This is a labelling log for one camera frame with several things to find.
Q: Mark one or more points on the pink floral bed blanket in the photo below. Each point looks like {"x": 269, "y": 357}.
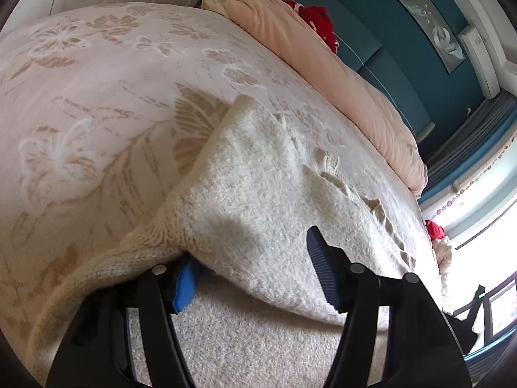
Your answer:
{"x": 101, "y": 101}

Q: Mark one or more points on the cream crumpled cloth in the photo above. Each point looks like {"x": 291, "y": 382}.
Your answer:
{"x": 444, "y": 260}

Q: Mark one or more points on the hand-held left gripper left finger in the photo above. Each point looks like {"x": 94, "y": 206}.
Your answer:
{"x": 185, "y": 287}

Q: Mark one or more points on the grey striped curtain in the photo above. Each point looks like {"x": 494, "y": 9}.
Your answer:
{"x": 468, "y": 137}

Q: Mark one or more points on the small red cloth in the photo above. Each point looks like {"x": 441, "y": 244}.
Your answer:
{"x": 435, "y": 229}

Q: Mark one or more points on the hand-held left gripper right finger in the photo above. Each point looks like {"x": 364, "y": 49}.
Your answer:
{"x": 323, "y": 266}

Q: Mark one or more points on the teal padded headboard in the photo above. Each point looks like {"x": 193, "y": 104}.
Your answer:
{"x": 387, "y": 36}

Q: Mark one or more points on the white air conditioner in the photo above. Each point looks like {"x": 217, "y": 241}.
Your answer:
{"x": 482, "y": 60}

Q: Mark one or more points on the cream knitted sweater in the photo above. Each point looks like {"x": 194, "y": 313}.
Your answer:
{"x": 258, "y": 194}

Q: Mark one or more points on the peach duvet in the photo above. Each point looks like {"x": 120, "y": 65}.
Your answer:
{"x": 335, "y": 72}

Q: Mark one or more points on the floral wall picture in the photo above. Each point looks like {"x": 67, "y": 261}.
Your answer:
{"x": 424, "y": 16}

